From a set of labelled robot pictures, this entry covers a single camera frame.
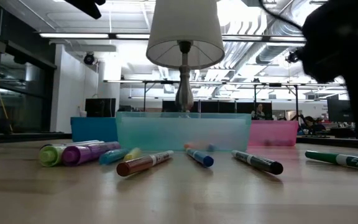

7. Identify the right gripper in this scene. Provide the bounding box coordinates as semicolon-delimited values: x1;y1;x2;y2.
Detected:
296;0;358;139

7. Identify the green Expo marker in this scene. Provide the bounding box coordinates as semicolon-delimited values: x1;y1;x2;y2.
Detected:
305;150;358;172

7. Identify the black Expo marker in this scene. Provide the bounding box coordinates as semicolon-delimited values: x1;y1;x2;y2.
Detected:
231;149;285;175

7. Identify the small blue highlighter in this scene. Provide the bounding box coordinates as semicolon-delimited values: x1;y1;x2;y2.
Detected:
98;147;130;166

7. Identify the small yellow highlighter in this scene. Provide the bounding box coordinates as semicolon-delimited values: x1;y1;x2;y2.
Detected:
123;147;142;162

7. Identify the thick light green highlighter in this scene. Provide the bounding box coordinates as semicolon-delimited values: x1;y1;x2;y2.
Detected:
39;144;71;168

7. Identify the brown Expo marker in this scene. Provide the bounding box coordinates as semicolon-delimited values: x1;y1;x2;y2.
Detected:
116;150;175;177

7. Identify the blue Expo marker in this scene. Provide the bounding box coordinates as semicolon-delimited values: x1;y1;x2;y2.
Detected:
186;148;215;168

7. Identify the black computer monitor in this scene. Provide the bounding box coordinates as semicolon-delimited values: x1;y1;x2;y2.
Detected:
85;98;117;118
326;98;354;123

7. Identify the ceiling light strip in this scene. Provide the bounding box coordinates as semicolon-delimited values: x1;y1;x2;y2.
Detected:
222;35;306;44
39;32;150;40

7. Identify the person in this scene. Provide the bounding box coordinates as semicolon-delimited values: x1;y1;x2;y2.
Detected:
300;115;326;135
250;103;267;121

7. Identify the pink plastic bin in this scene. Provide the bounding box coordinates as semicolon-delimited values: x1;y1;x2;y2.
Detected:
247;119;300;147

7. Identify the white shade chrome table lamp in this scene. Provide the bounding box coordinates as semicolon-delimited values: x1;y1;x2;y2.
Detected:
145;0;226;113

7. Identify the blue plastic bin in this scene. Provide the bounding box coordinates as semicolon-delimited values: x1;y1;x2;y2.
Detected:
70;116;119;144

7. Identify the translucent green plastic bin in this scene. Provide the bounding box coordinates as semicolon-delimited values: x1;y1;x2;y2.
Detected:
115;111;252;152

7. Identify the black metal workbench frame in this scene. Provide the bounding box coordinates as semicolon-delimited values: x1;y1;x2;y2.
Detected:
103;80;346;118

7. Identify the black ceiling camera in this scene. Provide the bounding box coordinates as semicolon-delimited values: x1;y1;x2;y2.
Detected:
285;49;301;64

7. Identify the silver ceiling air duct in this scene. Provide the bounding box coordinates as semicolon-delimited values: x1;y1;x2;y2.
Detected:
255;6;304;65

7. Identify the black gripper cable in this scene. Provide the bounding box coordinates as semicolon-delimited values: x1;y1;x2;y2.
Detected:
257;0;305;32

